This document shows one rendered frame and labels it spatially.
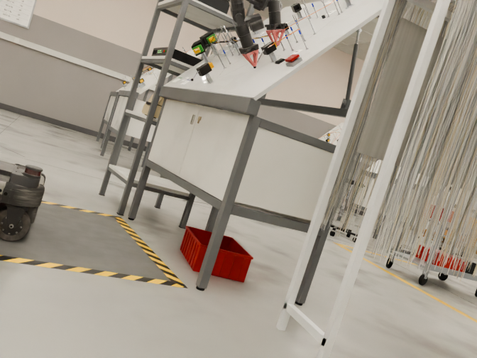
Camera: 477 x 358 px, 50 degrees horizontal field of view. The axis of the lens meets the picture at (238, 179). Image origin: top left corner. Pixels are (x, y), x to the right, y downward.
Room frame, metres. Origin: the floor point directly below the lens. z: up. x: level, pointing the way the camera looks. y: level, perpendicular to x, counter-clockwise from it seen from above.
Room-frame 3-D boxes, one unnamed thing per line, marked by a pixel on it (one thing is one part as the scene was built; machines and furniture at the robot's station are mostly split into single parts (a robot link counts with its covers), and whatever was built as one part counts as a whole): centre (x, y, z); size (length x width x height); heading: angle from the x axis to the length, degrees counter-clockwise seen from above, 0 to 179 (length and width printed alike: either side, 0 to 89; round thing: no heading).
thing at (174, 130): (2.94, 0.44, 0.60); 0.55 x 0.02 x 0.39; 30
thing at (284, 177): (2.85, 0.04, 0.60); 1.17 x 0.58 x 0.40; 30
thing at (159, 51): (3.52, 0.62, 1.09); 0.35 x 0.33 x 0.07; 30
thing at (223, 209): (2.85, 0.05, 0.40); 1.18 x 0.60 x 0.80; 30
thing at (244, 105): (2.70, 0.32, 0.83); 1.18 x 0.05 x 0.06; 30
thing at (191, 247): (2.69, 0.00, 0.07); 0.39 x 0.29 x 0.14; 18
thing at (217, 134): (2.47, 0.17, 0.60); 0.55 x 0.03 x 0.39; 30
